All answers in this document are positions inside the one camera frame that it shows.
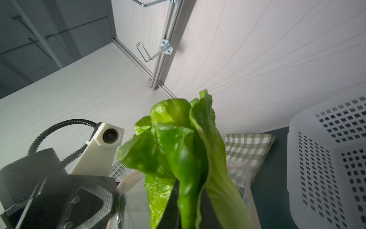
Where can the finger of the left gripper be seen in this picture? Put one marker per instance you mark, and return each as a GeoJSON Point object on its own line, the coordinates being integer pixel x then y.
{"type": "Point", "coordinates": [70, 202]}

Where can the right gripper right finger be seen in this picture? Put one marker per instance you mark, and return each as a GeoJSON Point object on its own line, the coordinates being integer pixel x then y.
{"type": "Point", "coordinates": [209, 219]}

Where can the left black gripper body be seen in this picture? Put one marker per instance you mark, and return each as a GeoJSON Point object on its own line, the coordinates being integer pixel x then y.
{"type": "Point", "coordinates": [18, 180]}

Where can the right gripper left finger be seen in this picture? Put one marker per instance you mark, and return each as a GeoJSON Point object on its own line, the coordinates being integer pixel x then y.
{"type": "Point", "coordinates": [171, 218]}

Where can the pink dotted zipper bag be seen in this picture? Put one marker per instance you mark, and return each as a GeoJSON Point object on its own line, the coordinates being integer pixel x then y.
{"type": "Point", "coordinates": [133, 208]}

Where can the white plastic basket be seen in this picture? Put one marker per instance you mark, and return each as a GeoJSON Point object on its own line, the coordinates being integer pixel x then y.
{"type": "Point", "coordinates": [326, 164]}

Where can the green checkered cloth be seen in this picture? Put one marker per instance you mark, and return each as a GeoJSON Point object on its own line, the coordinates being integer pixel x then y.
{"type": "Point", "coordinates": [245, 153]}

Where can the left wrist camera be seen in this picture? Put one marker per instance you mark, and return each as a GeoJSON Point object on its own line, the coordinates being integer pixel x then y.
{"type": "Point", "coordinates": [97, 158]}

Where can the white wire wall basket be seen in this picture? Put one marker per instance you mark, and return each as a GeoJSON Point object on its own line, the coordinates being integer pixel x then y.
{"type": "Point", "coordinates": [119, 171]}

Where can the aluminium top rail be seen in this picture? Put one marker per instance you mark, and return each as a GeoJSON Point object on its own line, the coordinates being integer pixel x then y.
{"type": "Point", "coordinates": [166, 41]}

